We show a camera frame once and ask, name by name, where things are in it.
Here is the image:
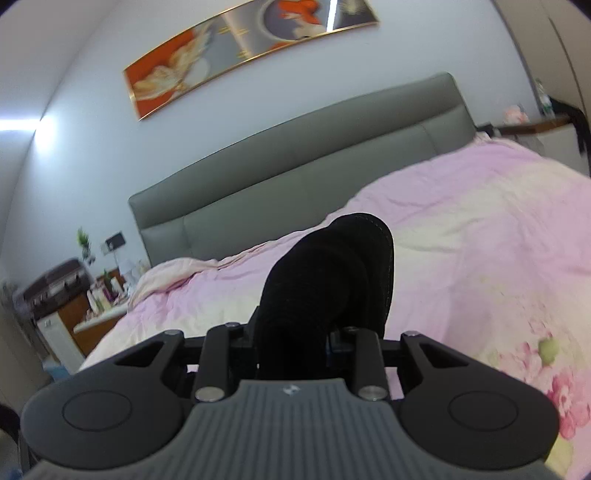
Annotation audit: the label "dark brown suitcase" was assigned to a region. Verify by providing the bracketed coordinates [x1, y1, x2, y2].
[13, 258, 92, 320]

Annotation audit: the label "white cabinet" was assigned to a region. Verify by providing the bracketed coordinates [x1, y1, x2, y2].
[36, 316, 75, 371]

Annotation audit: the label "clear water bottle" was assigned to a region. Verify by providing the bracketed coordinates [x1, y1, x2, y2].
[534, 78, 555, 117]

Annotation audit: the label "grey upholstered headboard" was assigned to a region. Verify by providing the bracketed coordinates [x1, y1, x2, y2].
[128, 71, 476, 269]

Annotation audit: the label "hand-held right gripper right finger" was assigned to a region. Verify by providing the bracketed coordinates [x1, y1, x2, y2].
[327, 326, 472, 401]

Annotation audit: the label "black hanging garment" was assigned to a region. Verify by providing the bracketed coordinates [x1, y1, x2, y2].
[551, 96, 591, 156]

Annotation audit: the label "orange framed wall painting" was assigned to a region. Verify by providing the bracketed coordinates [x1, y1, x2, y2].
[122, 0, 380, 122]

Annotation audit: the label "black pants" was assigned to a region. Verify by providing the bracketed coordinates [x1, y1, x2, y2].
[255, 212, 396, 382]

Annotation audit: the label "group of cosmetic bottles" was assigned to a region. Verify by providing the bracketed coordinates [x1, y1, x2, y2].
[85, 268, 151, 319]

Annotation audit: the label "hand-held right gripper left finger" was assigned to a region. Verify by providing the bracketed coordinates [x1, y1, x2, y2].
[113, 322, 254, 402]

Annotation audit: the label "white nightstand with brown top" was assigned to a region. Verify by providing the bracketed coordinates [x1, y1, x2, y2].
[495, 115, 575, 160]

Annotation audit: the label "wooden nightstand with white top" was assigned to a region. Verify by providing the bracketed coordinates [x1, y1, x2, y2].
[58, 295, 129, 358]

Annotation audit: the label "beige wardrobe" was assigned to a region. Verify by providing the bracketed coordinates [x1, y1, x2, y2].
[491, 0, 591, 180]

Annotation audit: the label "pink floral blanket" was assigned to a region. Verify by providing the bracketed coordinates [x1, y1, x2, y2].
[78, 131, 591, 480]

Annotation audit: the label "small potted plant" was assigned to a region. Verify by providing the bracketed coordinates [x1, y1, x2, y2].
[76, 226, 98, 267]

